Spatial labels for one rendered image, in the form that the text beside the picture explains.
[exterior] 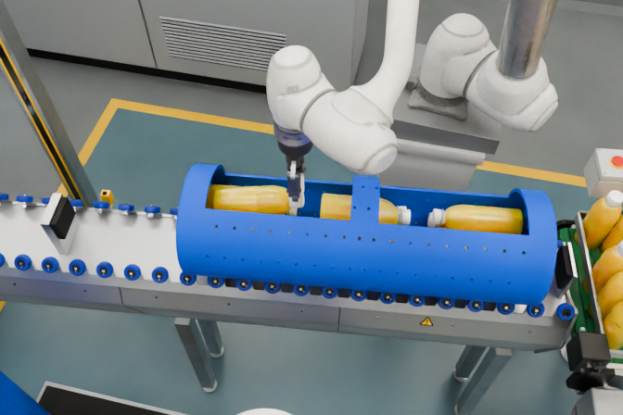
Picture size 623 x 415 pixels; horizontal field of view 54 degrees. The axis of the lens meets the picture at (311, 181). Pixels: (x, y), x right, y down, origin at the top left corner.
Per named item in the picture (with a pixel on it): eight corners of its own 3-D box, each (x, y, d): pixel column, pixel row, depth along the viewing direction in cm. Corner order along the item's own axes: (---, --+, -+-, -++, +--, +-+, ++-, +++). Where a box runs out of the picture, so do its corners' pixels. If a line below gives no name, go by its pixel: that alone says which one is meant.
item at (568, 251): (546, 265, 166) (562, 241, 156) (555, 266, 166) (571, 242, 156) (552, 298, 160) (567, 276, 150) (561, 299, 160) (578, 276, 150)
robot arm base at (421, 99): (403, 65, 192) (406, 51, 188) (472, 81, 190) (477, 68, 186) (393, 105, 181) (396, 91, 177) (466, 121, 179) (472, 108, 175)
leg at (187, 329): (204, 377, 241) (176, 308, 191) (218, 378, 241) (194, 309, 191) (200, 392, 237) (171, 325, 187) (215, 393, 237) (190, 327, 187)
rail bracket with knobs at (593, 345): (562, 340, 156) (576, 322, 148) (591, 342, 156) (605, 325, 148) (567, 377, 150) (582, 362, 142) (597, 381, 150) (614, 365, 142)
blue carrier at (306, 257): (209, 211, 176) (196, 139, 155) (515, 236, 171) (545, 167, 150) (185, 295, 157) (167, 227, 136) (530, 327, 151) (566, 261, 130)
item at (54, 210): (71, 224, 174) (53, 192, 162) (84, 225, 174) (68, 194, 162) (59, 254, 168) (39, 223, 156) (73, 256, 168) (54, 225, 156)
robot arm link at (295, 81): (257, 112, 122) (300, 149, 116) (251, 53, 110) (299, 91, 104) (297, 87, 127) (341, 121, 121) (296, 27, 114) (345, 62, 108)
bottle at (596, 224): (591, 254, 171) (618, 217, 156) (569, 238, 174) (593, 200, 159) (604, 239, 174) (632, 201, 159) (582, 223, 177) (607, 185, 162)
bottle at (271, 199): (213, 193, 146) (287, 189, 142) (222, 184, 152) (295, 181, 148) (217, 220, 148) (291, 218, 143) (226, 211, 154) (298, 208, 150)
